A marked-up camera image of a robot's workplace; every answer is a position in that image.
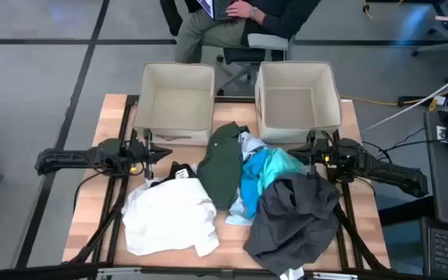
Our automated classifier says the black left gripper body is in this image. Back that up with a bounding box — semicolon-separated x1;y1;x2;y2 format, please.
129;129;154;180

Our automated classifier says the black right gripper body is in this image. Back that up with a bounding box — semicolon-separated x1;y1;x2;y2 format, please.
307;130;338;177

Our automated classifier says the black garment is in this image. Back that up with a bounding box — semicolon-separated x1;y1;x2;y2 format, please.
149;161;198;187

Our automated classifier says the teal garment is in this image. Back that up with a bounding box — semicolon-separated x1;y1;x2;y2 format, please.
255;146;305;195

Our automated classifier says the bright blue garment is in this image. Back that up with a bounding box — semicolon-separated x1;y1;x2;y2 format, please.
240;149;268;219

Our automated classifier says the dark green shirt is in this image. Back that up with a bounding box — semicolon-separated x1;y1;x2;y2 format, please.
196;121;250;211

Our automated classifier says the large white shirt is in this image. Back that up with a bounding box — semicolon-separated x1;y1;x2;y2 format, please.
121;177;220;258

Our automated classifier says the dark grey jacket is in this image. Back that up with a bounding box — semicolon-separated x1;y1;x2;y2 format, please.
243;172;342;276

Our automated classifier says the beige fabric bin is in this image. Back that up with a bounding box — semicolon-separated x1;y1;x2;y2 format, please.
132;61;216;147
254;61;343;144

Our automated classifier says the light blue shirt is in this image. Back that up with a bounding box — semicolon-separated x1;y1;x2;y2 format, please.
223;131;311;227

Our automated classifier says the white cloth under jacket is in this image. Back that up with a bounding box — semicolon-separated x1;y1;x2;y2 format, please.
279;267;306;280

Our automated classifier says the person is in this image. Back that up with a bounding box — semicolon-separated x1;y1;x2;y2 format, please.
173;0;322;65

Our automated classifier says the laptop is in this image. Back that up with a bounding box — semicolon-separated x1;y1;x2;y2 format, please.
196;0;236;21

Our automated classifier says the long yellow cable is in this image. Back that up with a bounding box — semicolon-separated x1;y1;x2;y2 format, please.
340;79;448;107

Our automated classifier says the white cable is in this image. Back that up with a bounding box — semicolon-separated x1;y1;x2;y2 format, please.
362;64;448;131

